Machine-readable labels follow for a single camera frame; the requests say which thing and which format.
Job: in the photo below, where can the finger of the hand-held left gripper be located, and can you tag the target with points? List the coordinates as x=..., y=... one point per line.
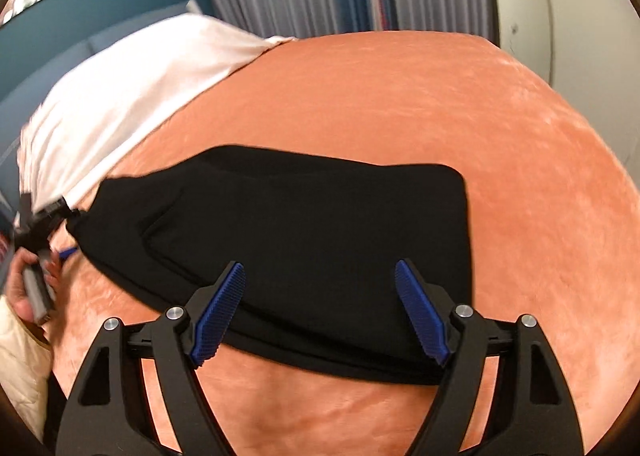
x=55, y=213
x=67, y=251

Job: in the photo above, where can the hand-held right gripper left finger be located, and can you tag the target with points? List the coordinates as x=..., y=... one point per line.
x=220, y=311

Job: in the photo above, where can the person's left forearm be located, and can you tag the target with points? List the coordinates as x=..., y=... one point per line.
x=20, y=376

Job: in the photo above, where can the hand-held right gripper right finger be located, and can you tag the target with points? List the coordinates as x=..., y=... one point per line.
x=422, y=311

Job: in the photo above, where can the white duvet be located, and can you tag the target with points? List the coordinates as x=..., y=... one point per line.
x=125, y=101

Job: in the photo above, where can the person's left hand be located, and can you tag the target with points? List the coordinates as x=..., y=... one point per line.
x=17, y=296

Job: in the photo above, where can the black pants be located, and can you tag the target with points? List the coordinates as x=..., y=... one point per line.
x=310, y=236

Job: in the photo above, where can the standing mirror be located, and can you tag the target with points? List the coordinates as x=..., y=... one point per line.
x=522, y=6

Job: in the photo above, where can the blue padded headboard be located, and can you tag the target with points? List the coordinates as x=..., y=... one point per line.
x=60, y=51

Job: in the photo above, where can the orange fleece blanket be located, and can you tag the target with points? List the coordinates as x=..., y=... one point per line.
x=500, y=211

